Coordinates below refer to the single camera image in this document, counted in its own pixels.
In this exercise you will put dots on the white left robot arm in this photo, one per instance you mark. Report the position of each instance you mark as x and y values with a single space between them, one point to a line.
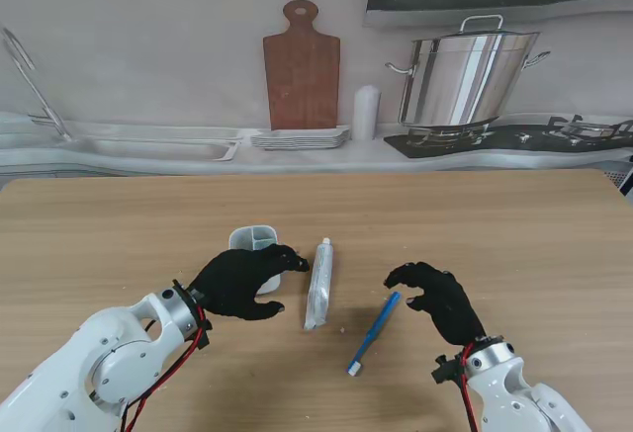
74 368

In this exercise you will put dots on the white divided toothbrush holder cup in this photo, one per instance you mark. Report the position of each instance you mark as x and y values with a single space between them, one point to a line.
242 238

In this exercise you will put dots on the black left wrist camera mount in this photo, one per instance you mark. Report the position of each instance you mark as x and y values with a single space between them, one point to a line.
202 335

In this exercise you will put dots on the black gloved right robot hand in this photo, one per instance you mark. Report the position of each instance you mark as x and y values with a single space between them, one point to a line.
445 298

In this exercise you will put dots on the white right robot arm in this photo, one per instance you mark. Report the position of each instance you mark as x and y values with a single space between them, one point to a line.
504 392

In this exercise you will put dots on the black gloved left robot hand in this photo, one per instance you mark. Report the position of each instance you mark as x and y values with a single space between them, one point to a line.
232 279

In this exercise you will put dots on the white toothpaste tube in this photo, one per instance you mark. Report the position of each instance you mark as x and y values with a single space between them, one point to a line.
319 284

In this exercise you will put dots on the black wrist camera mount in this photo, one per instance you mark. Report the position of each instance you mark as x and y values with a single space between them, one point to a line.
202 335
445 370

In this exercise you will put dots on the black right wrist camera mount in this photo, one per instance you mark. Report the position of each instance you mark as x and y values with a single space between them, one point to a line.
445 370

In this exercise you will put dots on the blue toothbrush with white bristles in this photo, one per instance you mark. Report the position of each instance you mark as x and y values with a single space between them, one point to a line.
376 328

